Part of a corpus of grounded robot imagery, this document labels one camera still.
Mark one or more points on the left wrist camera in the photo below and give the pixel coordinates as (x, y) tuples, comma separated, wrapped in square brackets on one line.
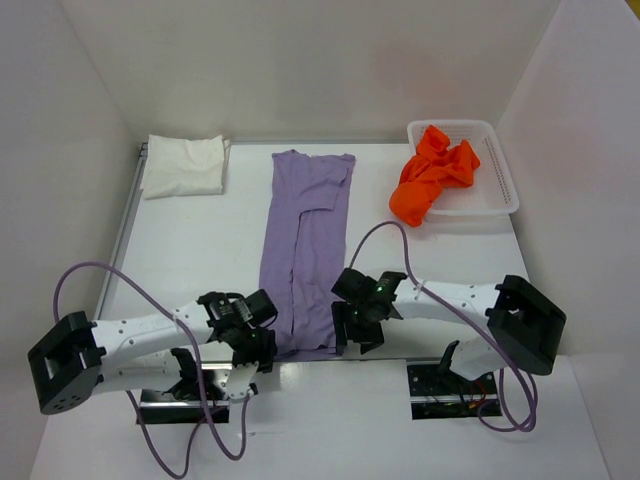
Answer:
[(240, 382)]

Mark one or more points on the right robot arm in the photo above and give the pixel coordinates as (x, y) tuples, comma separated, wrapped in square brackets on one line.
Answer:
[(515, 324)]

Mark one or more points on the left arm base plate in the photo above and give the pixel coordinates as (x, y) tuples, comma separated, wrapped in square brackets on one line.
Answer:
[(181, 403)]

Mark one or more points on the orange t shirt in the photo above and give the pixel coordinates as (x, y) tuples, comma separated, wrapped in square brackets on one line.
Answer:
[(435, 167)]

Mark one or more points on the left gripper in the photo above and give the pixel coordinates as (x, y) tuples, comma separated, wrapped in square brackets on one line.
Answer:
[(265, 353)]

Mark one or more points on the purple t shirt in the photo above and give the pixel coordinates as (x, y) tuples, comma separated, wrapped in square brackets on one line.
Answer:
[(304, 250)]

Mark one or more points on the aluminium table edge rail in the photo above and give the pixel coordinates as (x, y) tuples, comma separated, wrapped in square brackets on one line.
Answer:
[(110, 282)]

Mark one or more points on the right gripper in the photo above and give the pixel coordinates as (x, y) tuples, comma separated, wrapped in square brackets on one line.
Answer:
[(369, 339)]

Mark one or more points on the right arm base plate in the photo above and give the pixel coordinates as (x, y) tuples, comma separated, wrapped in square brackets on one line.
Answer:
[(436, 395)]

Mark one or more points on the white plastic basket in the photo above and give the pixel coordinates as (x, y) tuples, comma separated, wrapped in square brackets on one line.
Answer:
[(493, 192)]

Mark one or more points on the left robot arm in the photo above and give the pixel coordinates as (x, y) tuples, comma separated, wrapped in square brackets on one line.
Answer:
[(78, 358)]

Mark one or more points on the white t shirt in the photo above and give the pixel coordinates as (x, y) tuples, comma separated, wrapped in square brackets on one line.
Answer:
[(179, 167)]

